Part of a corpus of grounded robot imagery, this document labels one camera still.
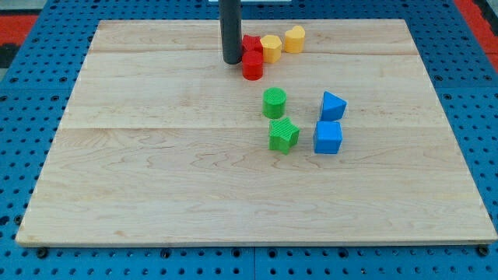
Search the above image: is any green star block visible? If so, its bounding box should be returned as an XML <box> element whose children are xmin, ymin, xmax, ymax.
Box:
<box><xmin>268</xmin><ymin>117</ymin><xmax>300</xmax><ymax>155</ymax></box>

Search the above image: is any green cylinder block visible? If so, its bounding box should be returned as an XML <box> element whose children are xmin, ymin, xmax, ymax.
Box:
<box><xmin>262</xmin><ymin>87</ymin><xmax>286</xmax><ymax>119</ymax></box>

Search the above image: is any blue cube block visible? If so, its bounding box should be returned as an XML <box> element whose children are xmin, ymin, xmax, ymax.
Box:
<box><xmin>313</xmin><ymin>121</ymin><xmax>342</xmax><ymax>154</ymax></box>

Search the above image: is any red cylinder block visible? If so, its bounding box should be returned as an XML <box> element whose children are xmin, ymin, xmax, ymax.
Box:
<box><xmin>242</xmin><ymin>51</ymin><xmax>264</xmax><ymax>81</ymax></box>

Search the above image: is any light wooden board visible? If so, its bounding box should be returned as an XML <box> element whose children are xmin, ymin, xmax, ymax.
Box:
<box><xmin>16</xmin><ymin>19</ymin><xmax>497</xmax><ymax>247</ymax></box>

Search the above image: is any blue triangle block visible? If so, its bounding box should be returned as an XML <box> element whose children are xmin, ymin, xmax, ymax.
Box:
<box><xmin>320</xmin><ymin>91</ymin><xmax>347</xmax><ymax>121</ymax></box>

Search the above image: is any red star block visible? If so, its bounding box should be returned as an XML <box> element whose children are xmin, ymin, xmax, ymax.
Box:
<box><xmin>242</xmin><ymin>34</ymin><xmax>263</xmax><ymax>54</ymax></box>

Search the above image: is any yellow pentagon block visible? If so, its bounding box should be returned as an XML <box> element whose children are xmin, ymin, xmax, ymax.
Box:
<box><xmin>260</xmin><ymin>35</ymin><xmax>282</xmax><ymax>64</ymax></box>

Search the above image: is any yellow heart block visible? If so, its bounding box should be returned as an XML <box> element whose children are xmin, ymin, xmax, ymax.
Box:
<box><xmin>284</xmin><ymin>25</ymin><xmax>306</xmax><ymax>54</ymax></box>

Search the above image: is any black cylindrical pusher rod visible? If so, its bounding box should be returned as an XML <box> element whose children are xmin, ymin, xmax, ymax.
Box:
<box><xmin>219</xmin><ymin>0</ymin><xmax>242</xmax><ymax>65</ymax></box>

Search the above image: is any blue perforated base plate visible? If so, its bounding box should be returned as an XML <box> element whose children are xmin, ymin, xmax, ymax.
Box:
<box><xmin>1</xmin><ymin>0</ymin><xmax>497</xmax><ymax>279</ymax></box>

